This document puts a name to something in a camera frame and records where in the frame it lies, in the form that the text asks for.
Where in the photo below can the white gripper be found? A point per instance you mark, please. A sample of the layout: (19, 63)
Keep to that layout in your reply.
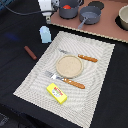
(47, 7)

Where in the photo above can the red toy tomato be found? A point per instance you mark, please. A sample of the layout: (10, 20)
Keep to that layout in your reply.
(66, 7)

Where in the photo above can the grey cooking pot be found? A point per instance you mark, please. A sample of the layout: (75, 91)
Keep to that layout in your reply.
(69, 13)

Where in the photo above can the light blue cup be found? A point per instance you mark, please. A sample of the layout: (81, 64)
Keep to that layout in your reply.
(45, 34)

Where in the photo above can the brown toy sausage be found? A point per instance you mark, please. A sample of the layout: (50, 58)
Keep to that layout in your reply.
(29, 51)

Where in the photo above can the yellow butter box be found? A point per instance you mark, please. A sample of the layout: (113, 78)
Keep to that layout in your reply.
(57, 93)

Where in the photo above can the grey frying pan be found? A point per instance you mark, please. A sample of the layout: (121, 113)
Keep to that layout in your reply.
(89, 15)

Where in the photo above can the black stove burner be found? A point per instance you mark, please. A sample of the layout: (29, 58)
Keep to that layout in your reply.
(98, 4)

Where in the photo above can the pink toy stove board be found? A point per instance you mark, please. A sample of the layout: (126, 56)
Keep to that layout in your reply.
(106, 27)

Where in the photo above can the round tan plate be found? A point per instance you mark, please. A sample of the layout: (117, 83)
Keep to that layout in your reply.
(69, 66)

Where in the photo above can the beige woven placemat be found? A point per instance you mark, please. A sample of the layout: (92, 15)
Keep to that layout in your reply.
(81, 103)

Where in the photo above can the beige bowl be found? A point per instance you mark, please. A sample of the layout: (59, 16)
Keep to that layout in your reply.
(123, 14)

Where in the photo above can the knife with orange handle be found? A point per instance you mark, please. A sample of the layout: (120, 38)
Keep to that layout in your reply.
(80, 56)

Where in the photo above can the fork with orange handle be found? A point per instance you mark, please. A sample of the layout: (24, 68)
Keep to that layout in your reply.
(68, 81)

